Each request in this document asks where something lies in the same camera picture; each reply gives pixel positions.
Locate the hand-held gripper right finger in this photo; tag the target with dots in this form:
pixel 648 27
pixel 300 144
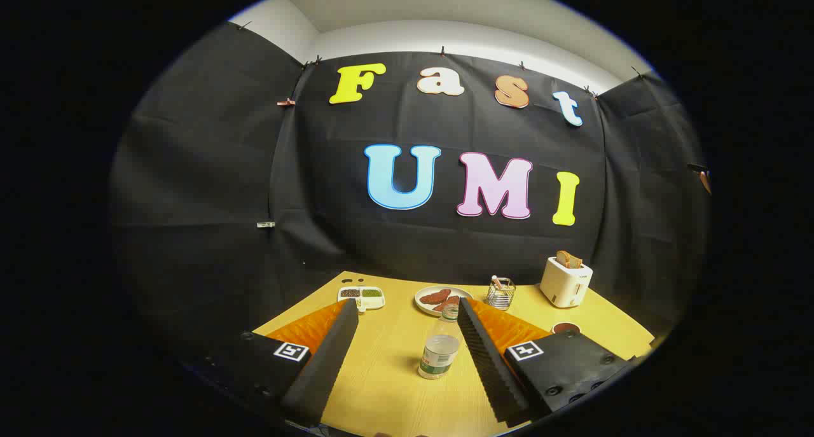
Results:
pixel 486 360

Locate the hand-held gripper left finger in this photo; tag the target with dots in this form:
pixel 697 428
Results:
pixel 324 367

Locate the clear plastic juice bottle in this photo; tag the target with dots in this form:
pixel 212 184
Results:
pixel 439 354

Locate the beige cup with pink inside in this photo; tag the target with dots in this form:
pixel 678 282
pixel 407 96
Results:
pixel 566 328

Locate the red meat steak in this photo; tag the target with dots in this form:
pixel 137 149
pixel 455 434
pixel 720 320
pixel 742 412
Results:
pixel 435 296
pixel 444 305

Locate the wooden table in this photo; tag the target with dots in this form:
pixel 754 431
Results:
pixel 394 380

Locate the white seasoning tray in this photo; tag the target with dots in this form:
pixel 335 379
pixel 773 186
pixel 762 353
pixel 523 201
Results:
pixel 361 295

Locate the white round plate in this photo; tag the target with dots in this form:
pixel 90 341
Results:
pixel 425 305

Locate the white toaster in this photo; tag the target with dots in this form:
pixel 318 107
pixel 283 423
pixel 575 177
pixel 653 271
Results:
pixel 563 287

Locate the black backdrop cloth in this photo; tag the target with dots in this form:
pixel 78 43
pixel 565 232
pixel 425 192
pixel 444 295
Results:
pixel 318 233

